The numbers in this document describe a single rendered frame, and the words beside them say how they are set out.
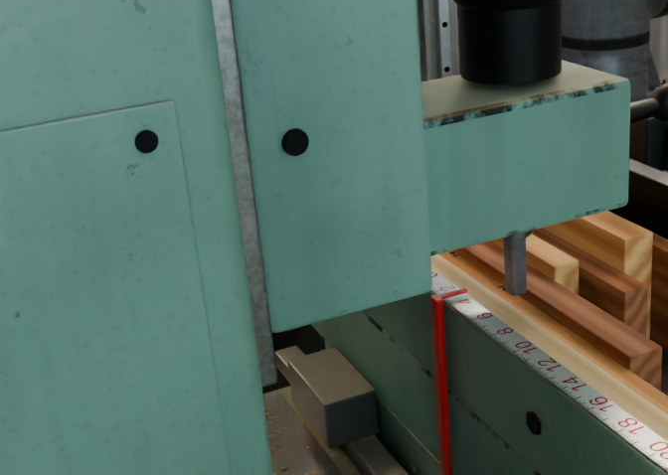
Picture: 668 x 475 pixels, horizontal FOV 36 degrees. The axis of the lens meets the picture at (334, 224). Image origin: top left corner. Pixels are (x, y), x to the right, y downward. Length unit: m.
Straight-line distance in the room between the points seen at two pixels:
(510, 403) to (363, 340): 0.19
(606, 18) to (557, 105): 0.83
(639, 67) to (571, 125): 0.85
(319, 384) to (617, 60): 0.77
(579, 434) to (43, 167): 0.26
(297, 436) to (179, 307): 0.38
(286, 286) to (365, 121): 0.08
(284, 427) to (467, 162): 0.32
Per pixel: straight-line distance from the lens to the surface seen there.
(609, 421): 0.45
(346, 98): 0.42
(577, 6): 1.35
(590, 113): 0.53
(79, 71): 0.34
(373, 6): 0.41
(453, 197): 0.49
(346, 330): 0.72
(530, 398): 0.50
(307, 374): 0.71
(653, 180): 0.61
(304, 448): 0.72
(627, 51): 1.36
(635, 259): 0.60
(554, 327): 0.56
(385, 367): 0.66
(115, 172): 0.35
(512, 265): 0.56
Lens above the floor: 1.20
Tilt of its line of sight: 22 degrees down
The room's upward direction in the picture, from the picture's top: 5 degrees counter-clockwise
